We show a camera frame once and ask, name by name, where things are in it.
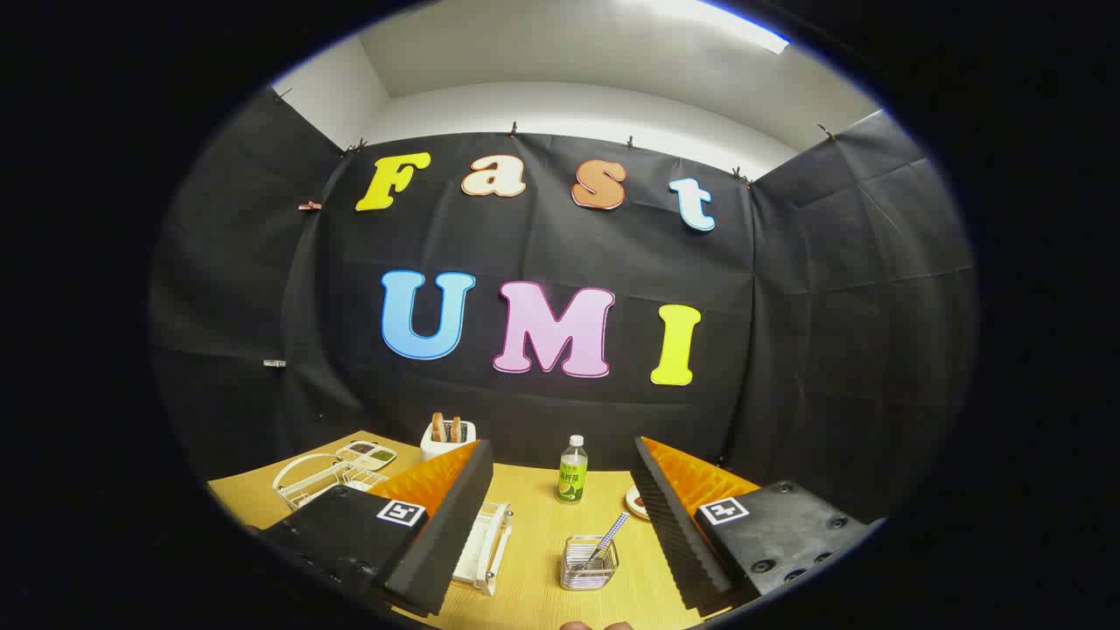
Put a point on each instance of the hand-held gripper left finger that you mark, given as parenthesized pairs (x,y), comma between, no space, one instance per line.
(442,542)

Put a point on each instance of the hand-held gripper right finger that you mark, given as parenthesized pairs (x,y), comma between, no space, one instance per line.
(674,534)

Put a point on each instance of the white plate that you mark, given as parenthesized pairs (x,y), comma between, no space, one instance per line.
(632,503)

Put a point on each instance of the cream toaster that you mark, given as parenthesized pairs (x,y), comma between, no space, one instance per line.
(435,451)

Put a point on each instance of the green label drink bottle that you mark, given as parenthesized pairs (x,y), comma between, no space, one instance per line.
(572,481)

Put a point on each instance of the white divided seasoning tray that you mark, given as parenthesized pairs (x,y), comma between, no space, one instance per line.
(366,455)

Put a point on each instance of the black backdrop cloth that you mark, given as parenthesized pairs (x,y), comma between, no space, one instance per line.
(542,236)

